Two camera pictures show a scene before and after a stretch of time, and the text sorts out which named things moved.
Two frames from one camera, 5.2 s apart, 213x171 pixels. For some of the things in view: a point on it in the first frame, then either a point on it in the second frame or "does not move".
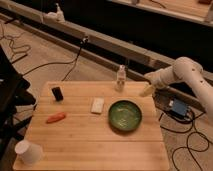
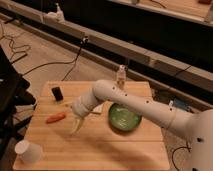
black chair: x=13 y=120 does not move
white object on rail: x=54 y=17 does not move
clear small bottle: x=121 y=77 does not move
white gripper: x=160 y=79 -> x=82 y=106
